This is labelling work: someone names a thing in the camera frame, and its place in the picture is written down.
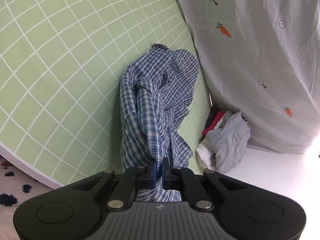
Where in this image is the white folded garment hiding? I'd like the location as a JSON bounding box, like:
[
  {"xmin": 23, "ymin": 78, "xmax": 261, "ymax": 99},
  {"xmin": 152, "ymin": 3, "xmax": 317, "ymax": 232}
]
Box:
[{"xmin": 195, "ymin": 138, "xmax": 216, "ymax": 171}]

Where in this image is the green grid cutting mat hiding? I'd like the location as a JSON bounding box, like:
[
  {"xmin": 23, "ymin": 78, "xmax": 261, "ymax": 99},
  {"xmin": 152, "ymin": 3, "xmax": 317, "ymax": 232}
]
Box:
[{"xmin": 1, "ymin": 0, "xmax": 195, "ymax": 189}]

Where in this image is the white carrot print sheet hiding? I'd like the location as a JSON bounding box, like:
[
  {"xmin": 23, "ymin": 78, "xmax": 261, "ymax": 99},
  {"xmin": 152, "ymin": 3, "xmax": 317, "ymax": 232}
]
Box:
[{"xmin": 177, "ymin": 0, "xmax": 319, "ymax": 154}]

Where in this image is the grey folded garment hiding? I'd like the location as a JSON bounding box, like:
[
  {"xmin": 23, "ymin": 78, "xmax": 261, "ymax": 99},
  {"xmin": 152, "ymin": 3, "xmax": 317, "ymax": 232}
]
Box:
[{"xmin": 206, "ymin": 111, "xmax": 251, "ymax": 173}]

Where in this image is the blue white plaid shirt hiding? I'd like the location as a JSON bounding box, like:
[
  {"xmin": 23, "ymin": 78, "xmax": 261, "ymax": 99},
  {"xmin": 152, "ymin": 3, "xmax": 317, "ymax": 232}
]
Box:
[{"xmin": 120, "ymin": 44, "xmax": 200, "ymax": 202}]

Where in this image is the white spotted fluffy rug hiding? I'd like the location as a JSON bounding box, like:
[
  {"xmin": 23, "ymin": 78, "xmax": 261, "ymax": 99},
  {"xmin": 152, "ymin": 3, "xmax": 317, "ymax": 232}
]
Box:
[{"xmin": 0, "ymin": 157, "xmax": 52, "ymax": 240}]

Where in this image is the red knitted garment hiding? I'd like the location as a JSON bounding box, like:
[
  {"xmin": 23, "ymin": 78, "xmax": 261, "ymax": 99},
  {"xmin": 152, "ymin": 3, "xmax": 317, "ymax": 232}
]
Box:
[{"xmin": 202, "ymin": 111, "xmax": 226, "ymax": 138}]

